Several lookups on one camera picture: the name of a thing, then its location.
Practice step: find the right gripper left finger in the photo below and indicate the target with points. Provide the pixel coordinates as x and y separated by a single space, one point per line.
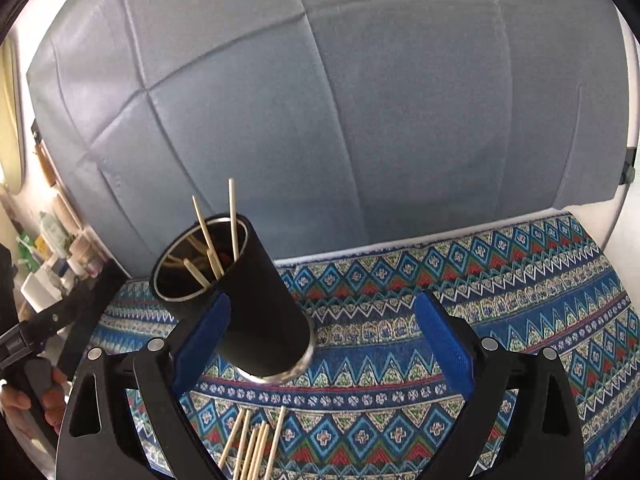
98 439

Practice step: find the wooden chopstick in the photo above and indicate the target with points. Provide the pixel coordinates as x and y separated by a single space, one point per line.
211 253
247 465
240 457
233 220
234 431
275 443
197 274
258 450

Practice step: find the left hand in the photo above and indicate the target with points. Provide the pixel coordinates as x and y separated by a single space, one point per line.
15 404

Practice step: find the wooden chopstick in holder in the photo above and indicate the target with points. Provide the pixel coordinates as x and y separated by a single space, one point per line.
233 220
197 274
211 253

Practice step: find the black cylindrical utensil holder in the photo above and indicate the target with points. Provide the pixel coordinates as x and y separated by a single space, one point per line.
270 339

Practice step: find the blue patterned tablecloth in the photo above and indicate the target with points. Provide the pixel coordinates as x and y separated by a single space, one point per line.
505 353

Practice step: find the grey fabric backdrop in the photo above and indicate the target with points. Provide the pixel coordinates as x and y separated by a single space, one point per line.
344 123

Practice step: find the oval wall mirror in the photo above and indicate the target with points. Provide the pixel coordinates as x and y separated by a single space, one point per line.
12 150

